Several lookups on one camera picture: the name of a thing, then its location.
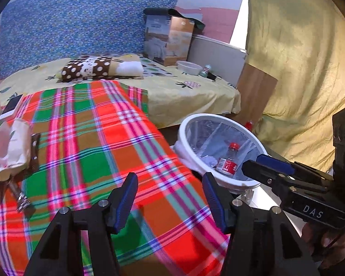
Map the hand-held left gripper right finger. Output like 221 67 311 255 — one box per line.
203 172 319 276

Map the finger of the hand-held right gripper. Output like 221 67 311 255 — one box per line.
256 154 333 184
241 160 328 194

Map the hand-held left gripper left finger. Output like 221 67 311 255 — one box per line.
23 172 138 276

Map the clear bottle with red cap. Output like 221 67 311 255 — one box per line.
216 142 240 176

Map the translucent bin liner bag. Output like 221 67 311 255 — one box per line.
174 119 259 181

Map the white round bin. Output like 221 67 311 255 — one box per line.
177 113 269 194

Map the brown silver wrapper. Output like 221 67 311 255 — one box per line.
7 177 36 213

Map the brown snack wrapper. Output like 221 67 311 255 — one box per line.
30 133 41 171

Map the trash pile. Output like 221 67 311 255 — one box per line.
0 118 32 176

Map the person's right hand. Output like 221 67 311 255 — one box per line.
300 221 345 269

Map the wooden board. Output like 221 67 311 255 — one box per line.
236 63 278 127

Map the red green plaid blanket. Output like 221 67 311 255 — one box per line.
0 80 230 276

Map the yellow printed bed sheet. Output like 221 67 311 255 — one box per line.
0 53 241 128

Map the yellow-green curtain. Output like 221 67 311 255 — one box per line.
244 0 345 173

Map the white cabinet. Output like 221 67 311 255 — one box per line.
188 34 248 88

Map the brown polka dot pillow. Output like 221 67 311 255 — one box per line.
55 53 144 82

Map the white smartphone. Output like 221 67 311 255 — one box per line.
0 93 24 119

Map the printed cardboard quilt box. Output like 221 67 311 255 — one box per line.
144 8 206 66

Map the blue floral headboard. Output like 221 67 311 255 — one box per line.
0 0 179 78

